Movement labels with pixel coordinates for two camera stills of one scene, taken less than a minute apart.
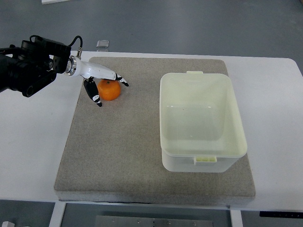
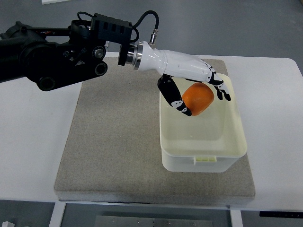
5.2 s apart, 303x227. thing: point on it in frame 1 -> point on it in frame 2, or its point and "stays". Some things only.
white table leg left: (58, 210) stays
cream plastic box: (200, 129) stays
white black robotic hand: (75, 67) -> (175, 64)
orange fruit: (109, 89) -> (198, 97)
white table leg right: (236, 220) stays
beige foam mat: (112, 154) stays
